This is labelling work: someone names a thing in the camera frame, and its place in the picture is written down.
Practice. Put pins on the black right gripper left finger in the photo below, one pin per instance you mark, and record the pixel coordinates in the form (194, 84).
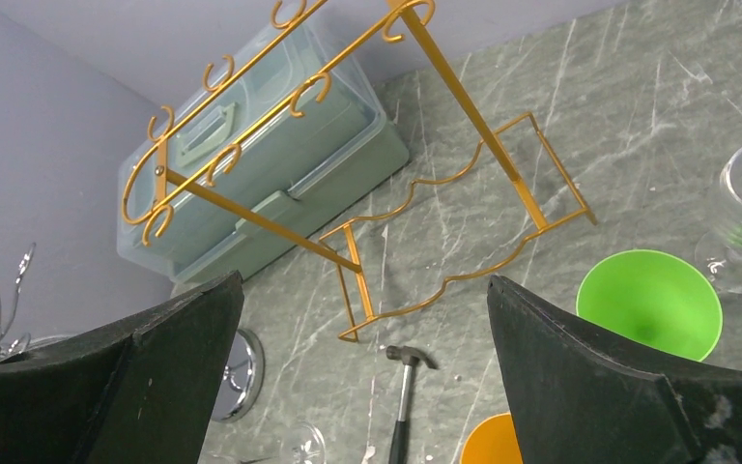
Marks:
(139, 390)

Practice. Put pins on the green wine glass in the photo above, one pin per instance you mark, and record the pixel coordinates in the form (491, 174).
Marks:
(656, 299)

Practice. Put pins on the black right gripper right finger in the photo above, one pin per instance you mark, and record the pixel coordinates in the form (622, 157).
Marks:
(579, 393)

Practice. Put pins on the orange wine glass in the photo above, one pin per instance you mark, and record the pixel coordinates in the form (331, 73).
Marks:
(493, 441)

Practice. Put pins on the chrome tree glass rack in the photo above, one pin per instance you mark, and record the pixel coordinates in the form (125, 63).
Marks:
(242, 376)

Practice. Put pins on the gold wire glass rack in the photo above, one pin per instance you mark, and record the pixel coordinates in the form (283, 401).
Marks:
(152, 185)

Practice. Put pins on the clear plastic storage box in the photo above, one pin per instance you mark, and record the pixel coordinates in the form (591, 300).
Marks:
(300, 172)

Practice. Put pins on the black handled hammer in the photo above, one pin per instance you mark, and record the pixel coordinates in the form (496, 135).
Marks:
(411, 358)

